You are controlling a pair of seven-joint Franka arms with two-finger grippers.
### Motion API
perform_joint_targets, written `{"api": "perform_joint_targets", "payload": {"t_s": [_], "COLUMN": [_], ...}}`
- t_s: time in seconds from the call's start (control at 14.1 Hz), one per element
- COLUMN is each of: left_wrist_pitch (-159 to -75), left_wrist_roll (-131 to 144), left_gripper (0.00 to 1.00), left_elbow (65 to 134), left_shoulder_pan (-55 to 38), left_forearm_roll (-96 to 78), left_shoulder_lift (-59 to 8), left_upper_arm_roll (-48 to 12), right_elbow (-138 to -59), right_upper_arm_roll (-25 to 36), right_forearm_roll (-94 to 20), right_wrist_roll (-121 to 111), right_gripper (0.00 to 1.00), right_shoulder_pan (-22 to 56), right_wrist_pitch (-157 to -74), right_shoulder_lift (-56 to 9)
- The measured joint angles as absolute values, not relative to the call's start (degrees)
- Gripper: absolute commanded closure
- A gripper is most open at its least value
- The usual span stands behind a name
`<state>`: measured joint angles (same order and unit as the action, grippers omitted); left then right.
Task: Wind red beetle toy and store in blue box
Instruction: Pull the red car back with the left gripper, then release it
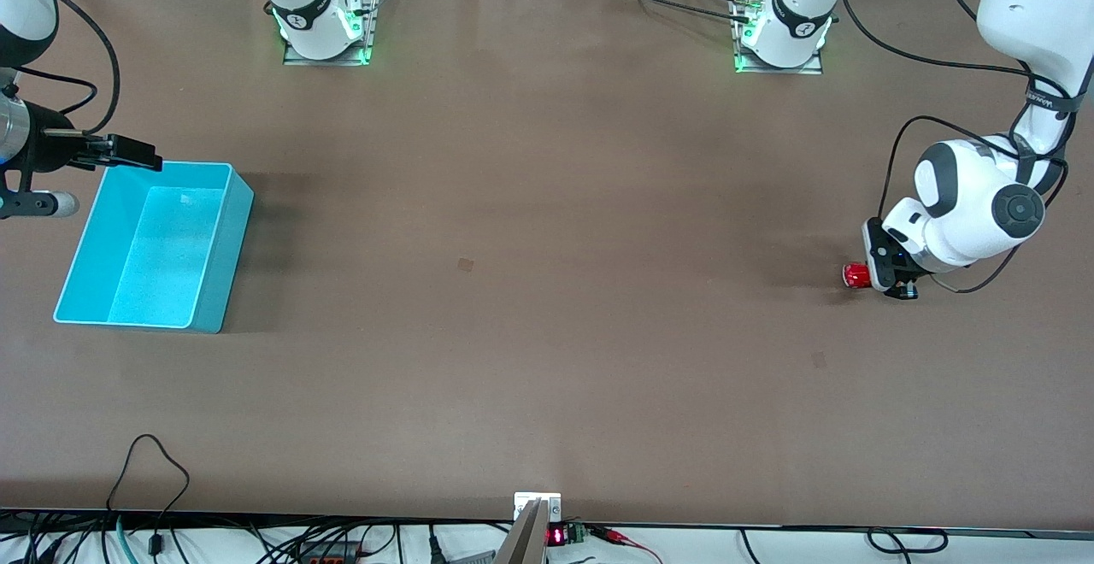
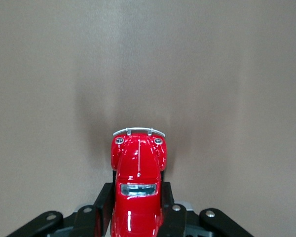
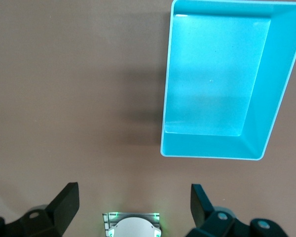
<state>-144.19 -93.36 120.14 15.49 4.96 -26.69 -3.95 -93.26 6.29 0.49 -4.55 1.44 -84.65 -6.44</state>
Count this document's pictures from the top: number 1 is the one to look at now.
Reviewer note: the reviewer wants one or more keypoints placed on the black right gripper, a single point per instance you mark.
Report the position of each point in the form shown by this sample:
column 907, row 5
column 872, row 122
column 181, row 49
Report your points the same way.
column 49, row 150

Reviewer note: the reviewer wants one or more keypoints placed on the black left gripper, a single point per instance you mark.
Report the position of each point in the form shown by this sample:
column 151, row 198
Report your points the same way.
column 884, row 271

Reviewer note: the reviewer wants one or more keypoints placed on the red beetle toy car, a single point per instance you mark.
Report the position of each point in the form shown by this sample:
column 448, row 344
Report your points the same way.
column 856, row 276

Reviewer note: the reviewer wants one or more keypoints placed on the blue plastic box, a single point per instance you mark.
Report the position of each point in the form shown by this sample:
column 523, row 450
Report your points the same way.
column 162, row 265

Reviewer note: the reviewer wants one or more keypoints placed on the red digit display module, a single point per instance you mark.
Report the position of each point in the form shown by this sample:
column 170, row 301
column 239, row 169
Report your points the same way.
column 557, row 536

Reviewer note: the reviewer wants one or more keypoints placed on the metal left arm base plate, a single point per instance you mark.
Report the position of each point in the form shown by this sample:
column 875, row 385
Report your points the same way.
column 816, row 64

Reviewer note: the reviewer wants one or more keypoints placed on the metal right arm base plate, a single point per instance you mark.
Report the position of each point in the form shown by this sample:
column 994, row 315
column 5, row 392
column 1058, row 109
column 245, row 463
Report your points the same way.
column 369, row 8

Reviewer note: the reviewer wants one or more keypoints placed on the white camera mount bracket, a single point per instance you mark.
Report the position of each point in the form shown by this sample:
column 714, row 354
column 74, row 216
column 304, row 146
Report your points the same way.
column 551, row 504

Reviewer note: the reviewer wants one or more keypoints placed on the grey camera mount bar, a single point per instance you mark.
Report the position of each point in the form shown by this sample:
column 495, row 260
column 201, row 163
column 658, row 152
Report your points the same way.
column 523, row 538

